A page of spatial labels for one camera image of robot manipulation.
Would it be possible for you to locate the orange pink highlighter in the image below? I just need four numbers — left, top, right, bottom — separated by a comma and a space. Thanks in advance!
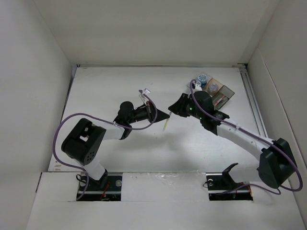
213, 95, 228, 106

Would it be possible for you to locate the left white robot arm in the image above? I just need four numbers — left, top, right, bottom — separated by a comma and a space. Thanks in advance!
61, 101, 170, 190

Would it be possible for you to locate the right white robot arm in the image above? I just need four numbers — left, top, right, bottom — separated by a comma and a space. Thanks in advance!
168, 91, 300, 189

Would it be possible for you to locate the right base mounting rail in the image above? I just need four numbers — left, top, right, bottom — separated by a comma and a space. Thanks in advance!
202, 163, 253, 201

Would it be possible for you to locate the yellow highlighter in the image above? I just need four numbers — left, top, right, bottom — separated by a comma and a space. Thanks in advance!
163, 112, 172, 131

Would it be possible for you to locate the purple cable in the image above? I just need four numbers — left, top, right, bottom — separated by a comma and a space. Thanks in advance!
189, 79, 303, 196
52, 90, 160, 201

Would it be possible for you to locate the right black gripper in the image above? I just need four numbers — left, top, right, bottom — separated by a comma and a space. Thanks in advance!
168, 93, 203, 120

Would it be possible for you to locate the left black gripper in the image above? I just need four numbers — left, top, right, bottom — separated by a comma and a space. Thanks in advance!
128, 101, 169, 124

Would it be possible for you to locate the left base mounting rail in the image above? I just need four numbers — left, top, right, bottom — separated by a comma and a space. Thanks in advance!
76, 173, 123, 202

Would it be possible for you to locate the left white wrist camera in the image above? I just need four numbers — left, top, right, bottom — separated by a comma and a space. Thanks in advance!
139, 88, 151, 96

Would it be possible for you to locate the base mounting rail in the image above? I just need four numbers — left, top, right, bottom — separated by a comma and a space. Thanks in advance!
202, 163, 253, 201
76, 173, 123, 202

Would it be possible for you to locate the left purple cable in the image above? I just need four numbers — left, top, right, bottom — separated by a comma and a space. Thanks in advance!
52, 90, 160, 201

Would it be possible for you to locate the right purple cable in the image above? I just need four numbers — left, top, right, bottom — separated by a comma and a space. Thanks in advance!
189, 79, 303, 196

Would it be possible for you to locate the three compartment plastic organizer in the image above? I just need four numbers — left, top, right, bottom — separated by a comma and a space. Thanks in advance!
195, 72, 235, 110

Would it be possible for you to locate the blue tape roll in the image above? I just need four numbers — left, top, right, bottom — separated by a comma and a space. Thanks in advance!
196, 73, 209, 88

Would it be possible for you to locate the aluminium side rail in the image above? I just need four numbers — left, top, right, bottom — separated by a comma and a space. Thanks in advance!
237, 64, 269, 138

